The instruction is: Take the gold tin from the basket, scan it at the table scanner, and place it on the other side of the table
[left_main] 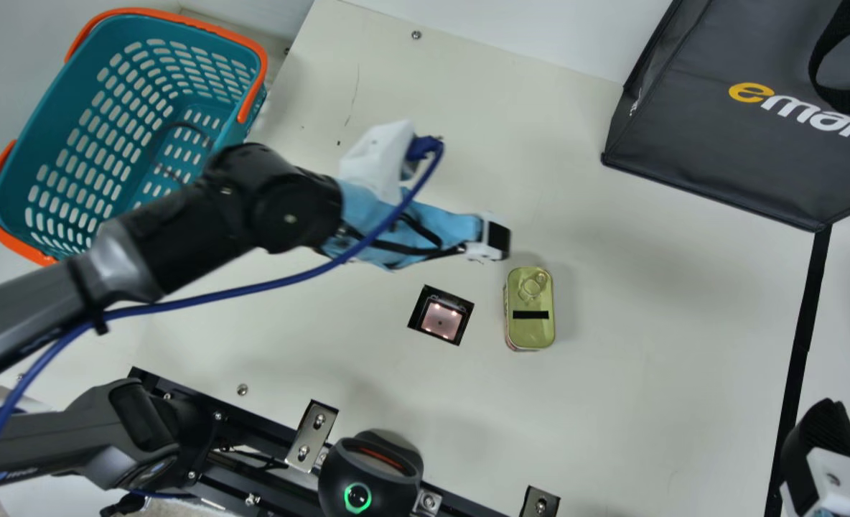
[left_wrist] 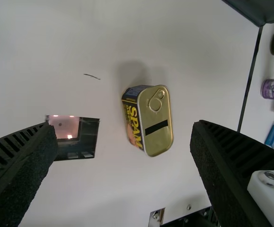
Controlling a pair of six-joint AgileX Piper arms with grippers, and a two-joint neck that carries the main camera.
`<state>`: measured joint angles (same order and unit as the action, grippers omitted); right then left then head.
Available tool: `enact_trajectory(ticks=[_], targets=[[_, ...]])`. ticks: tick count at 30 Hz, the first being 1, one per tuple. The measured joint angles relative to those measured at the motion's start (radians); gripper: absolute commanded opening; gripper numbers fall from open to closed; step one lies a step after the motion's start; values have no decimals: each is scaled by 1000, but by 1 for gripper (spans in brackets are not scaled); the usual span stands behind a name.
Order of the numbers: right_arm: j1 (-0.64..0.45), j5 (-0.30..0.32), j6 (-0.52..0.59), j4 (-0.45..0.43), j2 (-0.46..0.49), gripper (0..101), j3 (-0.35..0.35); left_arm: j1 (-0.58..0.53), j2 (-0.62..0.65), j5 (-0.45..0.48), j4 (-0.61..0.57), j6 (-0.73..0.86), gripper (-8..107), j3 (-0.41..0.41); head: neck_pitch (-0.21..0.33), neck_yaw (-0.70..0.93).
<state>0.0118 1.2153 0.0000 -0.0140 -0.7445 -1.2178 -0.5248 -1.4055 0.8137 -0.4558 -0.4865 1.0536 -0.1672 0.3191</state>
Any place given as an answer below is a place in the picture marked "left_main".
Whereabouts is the teal shopping basket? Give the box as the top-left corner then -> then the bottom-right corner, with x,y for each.
0,7 -> 269,266

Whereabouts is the black device with green light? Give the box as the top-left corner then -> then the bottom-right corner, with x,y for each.
317,429 -> 424,517

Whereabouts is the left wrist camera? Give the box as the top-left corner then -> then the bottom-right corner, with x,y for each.
337,120 -> 419,205

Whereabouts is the dark grey bag with straps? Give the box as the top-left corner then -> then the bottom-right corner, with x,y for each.
601,0 -> 850,233

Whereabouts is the black strip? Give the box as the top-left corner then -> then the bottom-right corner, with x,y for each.
764,224 -> 833,517

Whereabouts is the small square scanner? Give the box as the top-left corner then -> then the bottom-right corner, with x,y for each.
407,284 -> 475,347

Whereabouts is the gold rectangular tin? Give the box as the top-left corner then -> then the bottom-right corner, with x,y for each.
504,266 -> 556,353

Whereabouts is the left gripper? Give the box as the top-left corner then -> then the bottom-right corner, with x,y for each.
317,180 -> 512,272

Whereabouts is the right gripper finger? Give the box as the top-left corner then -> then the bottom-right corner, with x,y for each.
780,399 -> 850,517

